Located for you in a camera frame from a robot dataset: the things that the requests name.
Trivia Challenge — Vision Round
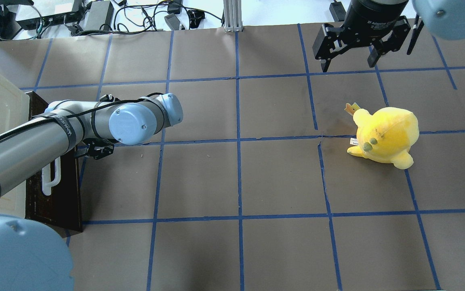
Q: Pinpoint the aluminium frame post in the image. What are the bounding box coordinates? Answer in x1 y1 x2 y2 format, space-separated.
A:
223 0 244 32

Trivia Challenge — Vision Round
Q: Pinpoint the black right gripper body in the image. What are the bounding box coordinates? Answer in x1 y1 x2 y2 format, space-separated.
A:
312 0 411 61

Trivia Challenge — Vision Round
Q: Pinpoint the white drawer handle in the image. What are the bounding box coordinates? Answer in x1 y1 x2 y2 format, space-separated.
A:
41 157 62 196

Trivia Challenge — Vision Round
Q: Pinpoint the black cable bundle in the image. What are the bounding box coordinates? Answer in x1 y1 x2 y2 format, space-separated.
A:
113 0 223 35

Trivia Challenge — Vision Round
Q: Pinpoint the black power adapter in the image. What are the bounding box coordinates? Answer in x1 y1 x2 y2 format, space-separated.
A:
329 0 346 22

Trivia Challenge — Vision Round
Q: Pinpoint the dark wooden drawer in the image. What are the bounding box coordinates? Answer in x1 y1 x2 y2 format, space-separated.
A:
25 91 83 232

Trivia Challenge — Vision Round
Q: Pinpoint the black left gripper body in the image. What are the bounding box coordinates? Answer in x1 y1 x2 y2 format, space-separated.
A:
76 138 115 160

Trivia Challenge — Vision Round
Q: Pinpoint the yellow plush dinosaur toy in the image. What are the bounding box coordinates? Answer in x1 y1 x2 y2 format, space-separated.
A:
345 103 419 170

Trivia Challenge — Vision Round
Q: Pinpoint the black network switch box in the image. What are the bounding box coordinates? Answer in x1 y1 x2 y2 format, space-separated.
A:
15 0 84 31

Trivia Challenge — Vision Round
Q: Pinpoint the grey power brick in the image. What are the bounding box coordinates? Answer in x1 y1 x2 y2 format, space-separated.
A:
83 0 114 31

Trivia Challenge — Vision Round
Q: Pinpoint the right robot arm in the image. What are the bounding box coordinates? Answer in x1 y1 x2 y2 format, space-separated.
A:
312 0 465 72

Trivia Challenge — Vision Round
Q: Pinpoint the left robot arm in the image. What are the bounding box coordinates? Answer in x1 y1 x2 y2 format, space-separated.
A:
0 93 183 291

